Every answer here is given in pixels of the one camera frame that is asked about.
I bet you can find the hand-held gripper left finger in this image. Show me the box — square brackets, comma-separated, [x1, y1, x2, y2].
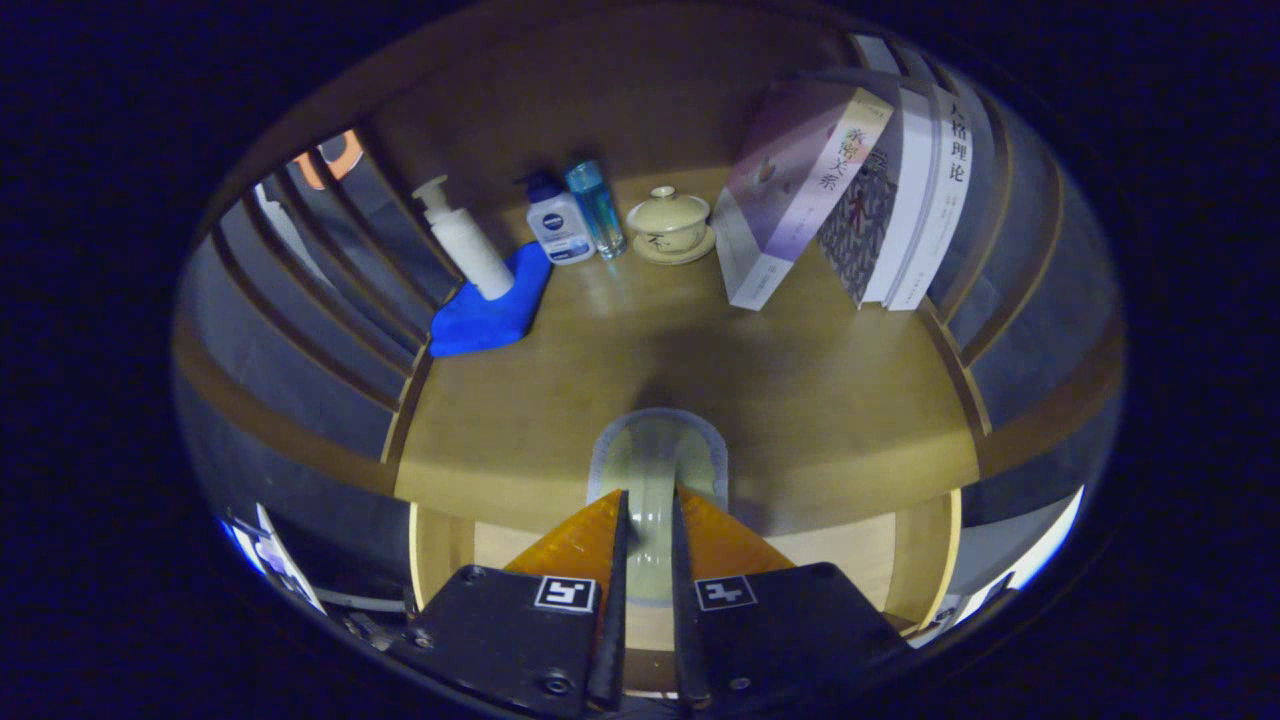
[388, 488, 633, 717]

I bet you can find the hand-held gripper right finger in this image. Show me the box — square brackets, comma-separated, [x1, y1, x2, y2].
[670, 487, 913, 711]

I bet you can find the green handled scrub sponge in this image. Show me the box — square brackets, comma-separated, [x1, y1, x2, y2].
[587, 407, 729, 606]

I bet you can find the wooden drawer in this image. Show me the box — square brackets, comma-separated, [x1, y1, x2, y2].
[408, 485, 963, 691]

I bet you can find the wooden countertop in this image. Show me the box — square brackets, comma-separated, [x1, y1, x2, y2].
[395, 165, 981, 536]

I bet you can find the wooden cabinet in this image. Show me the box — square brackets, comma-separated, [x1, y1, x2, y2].
[172, 0, 1129, 641]

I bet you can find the blue cloth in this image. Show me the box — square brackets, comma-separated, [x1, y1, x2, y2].
[428, 241, 553, 359]

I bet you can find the beige lidded tea cup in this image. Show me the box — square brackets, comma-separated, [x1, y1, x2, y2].
[627, 185, 717, 266]

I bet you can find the white lotion bottle blue cap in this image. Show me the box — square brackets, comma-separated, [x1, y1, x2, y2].
[515, 172, 597, 267]

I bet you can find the white pump bottle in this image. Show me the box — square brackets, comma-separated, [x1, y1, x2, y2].
[412, 175, 516, 301]

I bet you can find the teal glass bottle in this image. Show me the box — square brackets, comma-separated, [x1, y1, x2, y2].
[565, 160, 628, 261]

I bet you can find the patterned cover book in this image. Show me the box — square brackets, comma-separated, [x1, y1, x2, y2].
[815, 85, 936, 309]

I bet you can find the purple and white book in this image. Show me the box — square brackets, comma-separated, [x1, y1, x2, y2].
[712, 80, 896, 312]

